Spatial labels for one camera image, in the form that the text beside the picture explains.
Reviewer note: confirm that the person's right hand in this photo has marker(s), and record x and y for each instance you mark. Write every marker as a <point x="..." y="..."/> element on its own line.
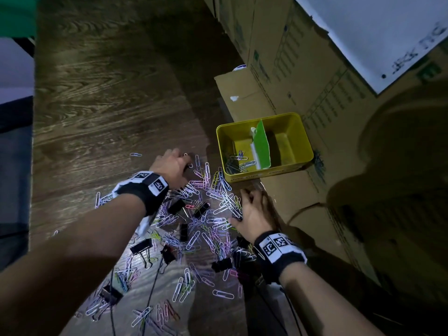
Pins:
<point x="257" y="216"/>

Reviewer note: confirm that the person's left hand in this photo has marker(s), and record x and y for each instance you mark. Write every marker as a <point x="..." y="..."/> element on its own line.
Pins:
<point x="173" y="167"/>

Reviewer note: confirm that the pile of coloured paper clips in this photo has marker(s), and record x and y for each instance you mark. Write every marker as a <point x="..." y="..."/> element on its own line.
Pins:
<point x="224" y="202"/>

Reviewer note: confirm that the yellow plastic tray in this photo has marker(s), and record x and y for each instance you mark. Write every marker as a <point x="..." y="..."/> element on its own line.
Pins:
<point x="266" y="171"/>

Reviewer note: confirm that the heap of paper clips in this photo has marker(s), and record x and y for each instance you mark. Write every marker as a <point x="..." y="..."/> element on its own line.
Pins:
<point x="241" y="158"/>

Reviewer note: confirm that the group of black binder clips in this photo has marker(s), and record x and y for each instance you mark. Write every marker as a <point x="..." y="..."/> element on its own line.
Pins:
<point x="141" y="246"/>

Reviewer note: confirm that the person's left forearm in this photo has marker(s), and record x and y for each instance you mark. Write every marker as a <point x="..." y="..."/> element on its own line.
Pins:
<point x="70" y="258"/>

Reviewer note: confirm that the person's right forearm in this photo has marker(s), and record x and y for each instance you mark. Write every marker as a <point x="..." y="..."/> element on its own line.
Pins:
<point x="322" y="304"/>

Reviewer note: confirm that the large printed cardboard box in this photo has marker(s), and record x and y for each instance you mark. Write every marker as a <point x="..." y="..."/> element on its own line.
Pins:
<point x="315" y="66"/>

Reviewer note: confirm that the green divider card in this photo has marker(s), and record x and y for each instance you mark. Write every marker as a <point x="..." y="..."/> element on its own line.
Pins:
<point x="262" y="150"/>

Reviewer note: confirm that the flat cardboard sheet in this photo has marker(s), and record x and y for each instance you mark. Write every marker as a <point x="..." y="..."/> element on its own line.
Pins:
<point x="241" y="87"/>

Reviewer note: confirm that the white round lid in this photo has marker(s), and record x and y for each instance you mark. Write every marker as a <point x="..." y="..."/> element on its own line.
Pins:
<point x="239" y="67"/>

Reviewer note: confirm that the white paper sheet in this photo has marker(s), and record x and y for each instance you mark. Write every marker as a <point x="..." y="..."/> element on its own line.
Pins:
<point x="367" y="31"/>

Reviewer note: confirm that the green cloth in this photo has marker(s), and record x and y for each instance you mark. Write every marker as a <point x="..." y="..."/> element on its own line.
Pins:
<point x="17" y="17"/>

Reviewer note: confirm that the black stand frame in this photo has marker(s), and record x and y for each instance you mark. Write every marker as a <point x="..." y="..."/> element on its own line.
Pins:
<point x="26" y="47"/>

